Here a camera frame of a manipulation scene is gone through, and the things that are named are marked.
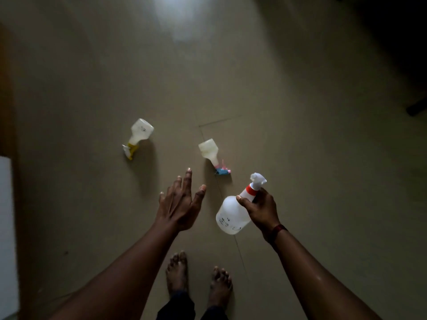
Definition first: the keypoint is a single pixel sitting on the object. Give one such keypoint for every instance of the person's left forearm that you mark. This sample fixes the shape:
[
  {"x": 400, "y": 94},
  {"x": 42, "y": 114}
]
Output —
[{"x": 116, "y": 279}]

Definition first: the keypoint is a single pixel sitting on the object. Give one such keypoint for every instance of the person's left hand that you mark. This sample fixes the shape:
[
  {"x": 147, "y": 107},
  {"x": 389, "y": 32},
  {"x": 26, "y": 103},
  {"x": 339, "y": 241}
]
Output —
[{"x": 178, "y": 209}]

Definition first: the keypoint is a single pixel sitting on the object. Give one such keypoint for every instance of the dark red wrist thread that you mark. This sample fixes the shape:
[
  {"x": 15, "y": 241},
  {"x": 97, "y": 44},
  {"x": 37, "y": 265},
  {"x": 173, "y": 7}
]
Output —
[{"x": 275, "y": 232}]

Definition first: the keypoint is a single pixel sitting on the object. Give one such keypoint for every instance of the person's right thumb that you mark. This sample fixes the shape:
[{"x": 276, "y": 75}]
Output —
[{"x": 245, "y": 204}]

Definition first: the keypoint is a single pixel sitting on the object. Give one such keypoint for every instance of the white spray bottle blue nozzle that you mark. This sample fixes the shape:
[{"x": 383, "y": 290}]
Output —
[{"x": 210, "y": 151}]

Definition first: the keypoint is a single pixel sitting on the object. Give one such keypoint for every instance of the person's left middle finger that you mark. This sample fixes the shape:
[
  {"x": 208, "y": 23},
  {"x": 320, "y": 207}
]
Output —
[{"x": 176, "y": 188}]

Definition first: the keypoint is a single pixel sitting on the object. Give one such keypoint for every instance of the person's left thumb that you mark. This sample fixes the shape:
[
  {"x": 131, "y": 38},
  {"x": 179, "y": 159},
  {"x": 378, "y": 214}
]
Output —
[{"x": 199, "y": 196}]

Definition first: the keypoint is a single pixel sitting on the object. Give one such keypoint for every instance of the white spray bottle red collar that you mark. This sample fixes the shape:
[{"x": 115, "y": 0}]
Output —
[{"x": 233, "y": 213}]

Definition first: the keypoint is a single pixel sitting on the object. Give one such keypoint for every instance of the white panel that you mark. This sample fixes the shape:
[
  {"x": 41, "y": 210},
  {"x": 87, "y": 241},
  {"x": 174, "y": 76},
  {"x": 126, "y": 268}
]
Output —
[{"x": 7, "y": 239}]

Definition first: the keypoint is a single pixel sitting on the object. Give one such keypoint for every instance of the person's foot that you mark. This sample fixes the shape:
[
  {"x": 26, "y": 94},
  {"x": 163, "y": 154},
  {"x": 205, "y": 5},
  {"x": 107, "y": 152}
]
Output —
[
  {"x": 177, "y": 273},
  {"x": 220, "y": 286}
]

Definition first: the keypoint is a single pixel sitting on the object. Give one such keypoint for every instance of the person's right forearm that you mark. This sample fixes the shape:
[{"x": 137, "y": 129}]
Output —
[{"x": 320, "y": 279}]

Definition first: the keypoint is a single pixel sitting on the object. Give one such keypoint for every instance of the person's left foot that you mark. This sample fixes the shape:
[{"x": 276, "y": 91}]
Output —
[{"x": 177, "y": 273}]

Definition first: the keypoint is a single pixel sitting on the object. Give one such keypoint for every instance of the person's right hand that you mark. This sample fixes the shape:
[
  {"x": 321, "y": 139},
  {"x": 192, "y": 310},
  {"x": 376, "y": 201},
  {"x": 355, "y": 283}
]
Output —
[{"x": 263, "y": 212}]

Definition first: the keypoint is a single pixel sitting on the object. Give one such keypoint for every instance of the person's right foot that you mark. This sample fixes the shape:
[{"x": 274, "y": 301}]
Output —
[{"x": 220, "y": 286}]

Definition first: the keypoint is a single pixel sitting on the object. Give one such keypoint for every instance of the white spray bottle yellow nozzle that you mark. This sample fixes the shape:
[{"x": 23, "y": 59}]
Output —
[{"x": 138, "y": 134}]

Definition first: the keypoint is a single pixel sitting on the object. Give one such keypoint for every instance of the dark trousers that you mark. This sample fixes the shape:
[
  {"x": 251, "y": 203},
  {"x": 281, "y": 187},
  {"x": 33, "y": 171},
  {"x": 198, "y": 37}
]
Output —
[{"x": 186, "y": 309}]

